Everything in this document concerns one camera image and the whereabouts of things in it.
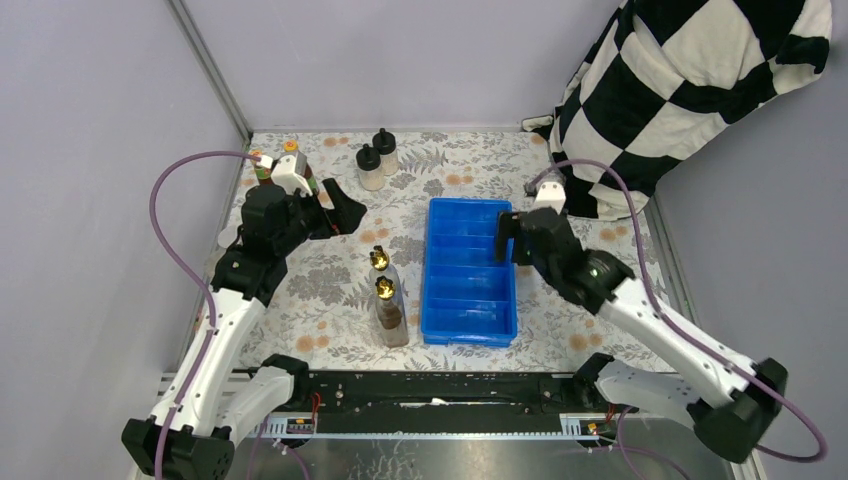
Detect glass oil bottle gold spout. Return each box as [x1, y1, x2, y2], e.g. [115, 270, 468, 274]
[375, 276, 409, 348]

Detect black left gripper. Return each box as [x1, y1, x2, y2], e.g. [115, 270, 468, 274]
[274, 179, 367, 257]

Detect black lid spice jar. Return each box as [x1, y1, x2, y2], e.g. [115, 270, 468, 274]
[356, 144, 385, 191]
[372, 128, 400, 176]

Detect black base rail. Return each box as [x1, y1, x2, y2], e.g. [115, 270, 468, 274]
[248, 354, 641, 435]

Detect brown sauce bottle yellow cap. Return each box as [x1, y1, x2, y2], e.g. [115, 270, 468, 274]
[249, 150, 273, 185]

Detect black white checkered cloth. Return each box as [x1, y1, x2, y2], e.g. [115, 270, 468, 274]
[522, 0, 833, 221]

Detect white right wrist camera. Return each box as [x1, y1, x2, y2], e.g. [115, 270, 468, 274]
[525, 181, 566, 214]

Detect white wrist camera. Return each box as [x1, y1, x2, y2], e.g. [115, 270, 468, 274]
[525, 181, 566, 214]
[259, 153, 314, 196]

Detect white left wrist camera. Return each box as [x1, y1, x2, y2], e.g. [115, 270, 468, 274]
[259, 153, 314, 196]

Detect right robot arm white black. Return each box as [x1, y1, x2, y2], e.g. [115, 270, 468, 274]
[494, 207, 788, 464]

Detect blue plastic divided bin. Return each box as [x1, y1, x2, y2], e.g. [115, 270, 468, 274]
[420, 197, 518, 348]

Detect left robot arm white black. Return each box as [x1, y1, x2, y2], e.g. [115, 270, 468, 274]
[121, 179, 367, 479]

